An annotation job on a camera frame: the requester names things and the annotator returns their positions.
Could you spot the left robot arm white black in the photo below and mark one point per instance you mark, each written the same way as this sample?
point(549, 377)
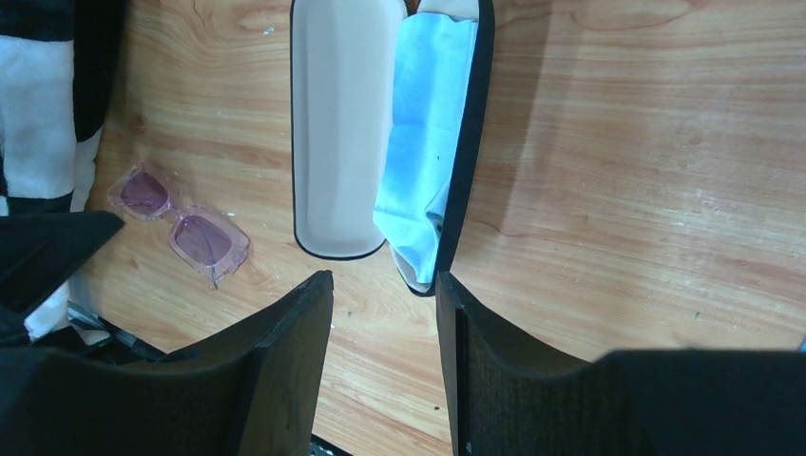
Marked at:
point(49, 325)

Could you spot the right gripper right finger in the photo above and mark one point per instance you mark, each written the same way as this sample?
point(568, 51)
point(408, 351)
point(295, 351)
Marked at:
point(509, 393)

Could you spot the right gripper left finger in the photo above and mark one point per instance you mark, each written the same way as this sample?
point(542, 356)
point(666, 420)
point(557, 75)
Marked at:
point(250, 389)

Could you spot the pink transparent sunglasses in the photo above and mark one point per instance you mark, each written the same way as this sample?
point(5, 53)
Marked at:
point(204, 238)

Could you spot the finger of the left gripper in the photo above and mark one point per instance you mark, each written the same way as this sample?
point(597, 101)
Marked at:
point(41, 252)

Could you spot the light blue cleaning cloth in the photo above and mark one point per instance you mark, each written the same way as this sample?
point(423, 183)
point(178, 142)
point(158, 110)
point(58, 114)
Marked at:
point(432, 61)

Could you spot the black glasses case beige lining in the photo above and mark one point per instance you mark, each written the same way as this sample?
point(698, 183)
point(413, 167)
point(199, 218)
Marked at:
point(342, 66)

